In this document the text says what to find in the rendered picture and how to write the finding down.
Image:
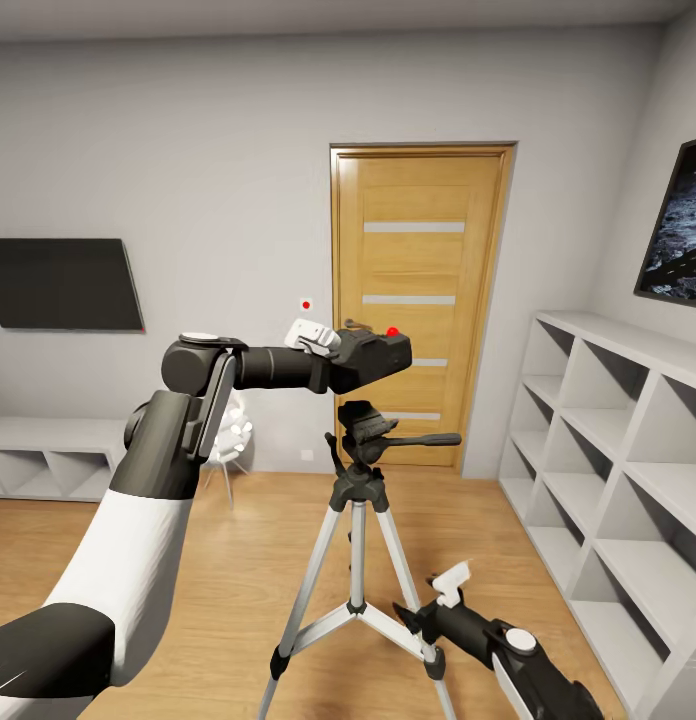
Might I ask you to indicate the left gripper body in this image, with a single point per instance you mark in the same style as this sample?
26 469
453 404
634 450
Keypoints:
293 368

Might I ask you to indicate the digital camera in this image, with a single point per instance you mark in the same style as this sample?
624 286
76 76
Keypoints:
374 356

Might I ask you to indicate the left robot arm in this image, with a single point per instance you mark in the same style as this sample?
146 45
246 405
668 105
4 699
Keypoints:
108 613

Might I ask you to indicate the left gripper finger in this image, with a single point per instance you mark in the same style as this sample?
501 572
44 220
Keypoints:
339 371

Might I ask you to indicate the wall mounted tv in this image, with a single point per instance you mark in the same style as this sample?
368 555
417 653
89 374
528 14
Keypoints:
48 283

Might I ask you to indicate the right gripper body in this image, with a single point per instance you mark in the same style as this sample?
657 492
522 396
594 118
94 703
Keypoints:
439 620

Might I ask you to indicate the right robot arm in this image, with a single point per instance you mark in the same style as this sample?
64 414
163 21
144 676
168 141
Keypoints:
536 688

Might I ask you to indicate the camera tripod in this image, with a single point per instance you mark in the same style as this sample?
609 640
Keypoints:
365 442

